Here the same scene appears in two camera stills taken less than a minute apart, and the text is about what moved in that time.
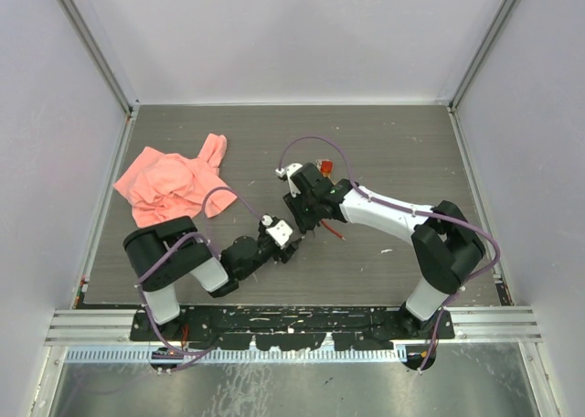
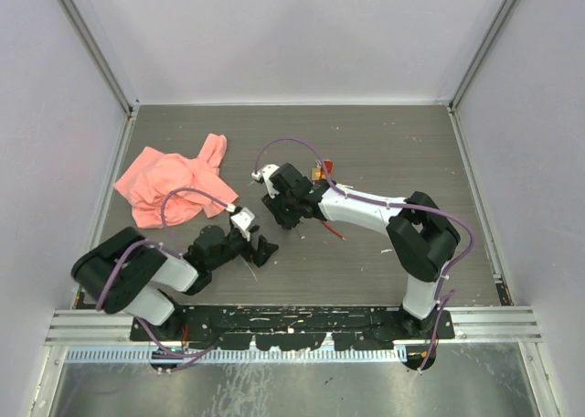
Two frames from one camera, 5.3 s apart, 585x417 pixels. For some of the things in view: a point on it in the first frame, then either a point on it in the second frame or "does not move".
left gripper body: x=282 y=253 → x=239 y=244
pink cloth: x=162 y=187 does not move
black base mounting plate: x=287 y=327 does not move
